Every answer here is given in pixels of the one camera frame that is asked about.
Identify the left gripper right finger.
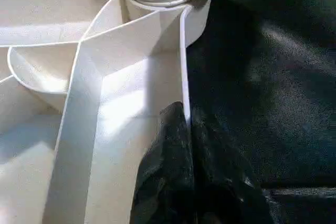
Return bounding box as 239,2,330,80
189,108,274,224

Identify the white plastic table top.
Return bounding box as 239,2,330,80
0,0,214,224

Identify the black plastic mat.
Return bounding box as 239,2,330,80
185,0,336,224

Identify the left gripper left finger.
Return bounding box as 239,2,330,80
130,101,196,224

